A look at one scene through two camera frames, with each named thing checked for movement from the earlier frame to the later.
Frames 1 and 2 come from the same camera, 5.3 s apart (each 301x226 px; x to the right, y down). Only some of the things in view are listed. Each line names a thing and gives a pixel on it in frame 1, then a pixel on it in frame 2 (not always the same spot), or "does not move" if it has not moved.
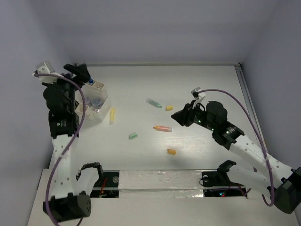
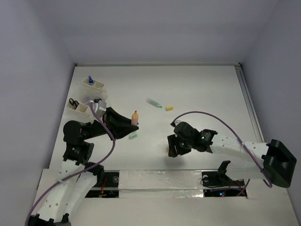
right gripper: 184,117 to 172,141
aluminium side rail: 249,101 does not move
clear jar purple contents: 87,100 does not move
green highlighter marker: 153,102 does not move
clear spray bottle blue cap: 91,81 does not move
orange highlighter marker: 163,128 to 134,119
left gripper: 80,71 to 120,125
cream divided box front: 88,111 does not move
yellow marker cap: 169,108 does not move
